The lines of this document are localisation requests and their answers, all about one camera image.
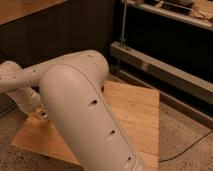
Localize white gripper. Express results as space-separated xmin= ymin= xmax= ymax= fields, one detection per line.
xmin=7 ymin=88 xmax=44 ymax=115

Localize white bottle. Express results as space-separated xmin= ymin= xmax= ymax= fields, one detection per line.
xmin=36 ymin=109 xmax=48 ymax=121

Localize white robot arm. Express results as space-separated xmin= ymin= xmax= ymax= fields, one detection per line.
xmin=0 ymin=50 xmax=148 ymax=171

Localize wooden cabinet top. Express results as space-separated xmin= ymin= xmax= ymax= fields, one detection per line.
xmin=0 ymin=0 xmax=66 ymax=25

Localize metal shelf frame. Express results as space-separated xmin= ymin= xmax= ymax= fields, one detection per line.
xmin=110 ymin=0 xmax=213 ymax=129

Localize black floor cable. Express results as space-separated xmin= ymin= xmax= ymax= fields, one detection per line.
xmin=158 ymin=129 xmax=213 ymax=164

